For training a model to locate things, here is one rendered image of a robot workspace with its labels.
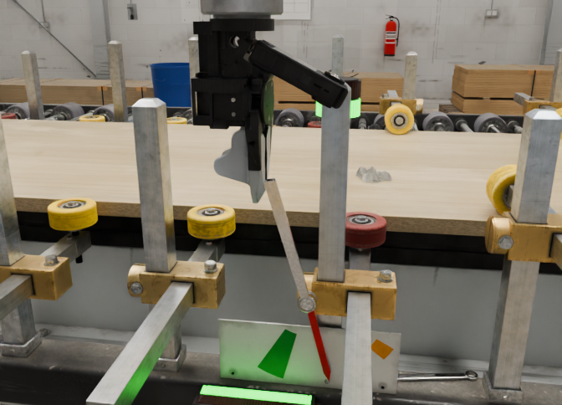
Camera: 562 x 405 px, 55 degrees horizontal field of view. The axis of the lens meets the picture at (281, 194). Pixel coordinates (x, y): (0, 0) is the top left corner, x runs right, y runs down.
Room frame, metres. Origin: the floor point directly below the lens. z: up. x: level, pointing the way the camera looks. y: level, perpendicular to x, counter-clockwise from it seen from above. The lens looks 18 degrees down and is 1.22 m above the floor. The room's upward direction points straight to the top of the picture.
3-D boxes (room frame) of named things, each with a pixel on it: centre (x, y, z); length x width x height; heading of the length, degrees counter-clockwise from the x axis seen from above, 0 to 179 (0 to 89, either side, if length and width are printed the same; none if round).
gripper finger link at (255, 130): (0.60, 0.03, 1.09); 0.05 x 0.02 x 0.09; 172
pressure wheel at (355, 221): (0.81, -0.13, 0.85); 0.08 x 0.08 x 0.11
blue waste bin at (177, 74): (6.50, 1.26, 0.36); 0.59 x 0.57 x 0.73; 173
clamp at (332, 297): (0.68, -0.09, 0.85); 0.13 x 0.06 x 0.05; 82
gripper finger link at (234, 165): (0.61, 0.05, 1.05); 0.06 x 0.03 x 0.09; 82
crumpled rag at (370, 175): (1.07, -0.19, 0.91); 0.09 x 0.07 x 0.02; 19
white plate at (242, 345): (0.67, -0.04, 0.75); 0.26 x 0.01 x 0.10; 82
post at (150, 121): (0.72, 0.18, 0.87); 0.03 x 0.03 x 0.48; 82
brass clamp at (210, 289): (0.72, 0.15, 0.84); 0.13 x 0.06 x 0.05; 82
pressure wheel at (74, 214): (0.89, 0.36, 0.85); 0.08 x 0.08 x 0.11
